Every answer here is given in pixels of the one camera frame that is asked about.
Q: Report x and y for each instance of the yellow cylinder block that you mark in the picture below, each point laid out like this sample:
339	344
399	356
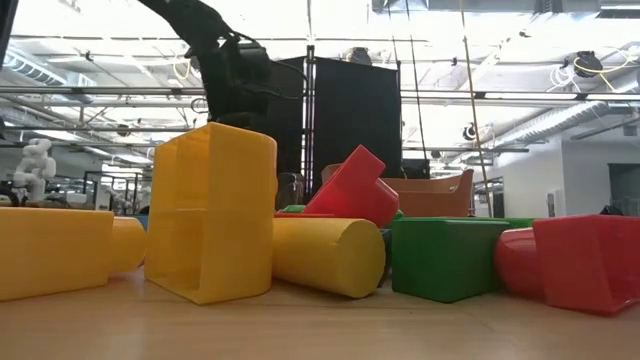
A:
325	255

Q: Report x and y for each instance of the black round ceiling device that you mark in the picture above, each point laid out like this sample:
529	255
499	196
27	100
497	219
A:
469	132

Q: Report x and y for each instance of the red hollow building block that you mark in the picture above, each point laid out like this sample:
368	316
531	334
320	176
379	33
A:
350	190

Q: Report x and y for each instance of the dark grey door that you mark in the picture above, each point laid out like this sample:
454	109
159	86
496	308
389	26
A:
625	190

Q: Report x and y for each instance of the yellow hollow building block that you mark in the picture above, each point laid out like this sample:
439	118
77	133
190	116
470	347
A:
235	215

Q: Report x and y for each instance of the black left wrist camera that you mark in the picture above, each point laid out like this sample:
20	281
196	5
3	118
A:
255	65

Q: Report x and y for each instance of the silver ceiling duct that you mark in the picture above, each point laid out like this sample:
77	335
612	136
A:
565	120

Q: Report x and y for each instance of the orange plastic bin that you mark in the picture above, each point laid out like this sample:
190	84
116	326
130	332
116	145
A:
430	197

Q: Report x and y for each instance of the black folding screen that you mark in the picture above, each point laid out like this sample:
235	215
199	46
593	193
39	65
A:
357	115

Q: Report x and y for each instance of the small blue block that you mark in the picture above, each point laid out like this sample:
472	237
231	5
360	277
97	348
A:
141	221

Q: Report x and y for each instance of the white humanoid robot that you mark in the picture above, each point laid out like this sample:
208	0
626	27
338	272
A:
35	167

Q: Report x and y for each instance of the green building block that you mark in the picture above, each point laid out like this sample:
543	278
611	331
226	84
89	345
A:
520	222
442	260

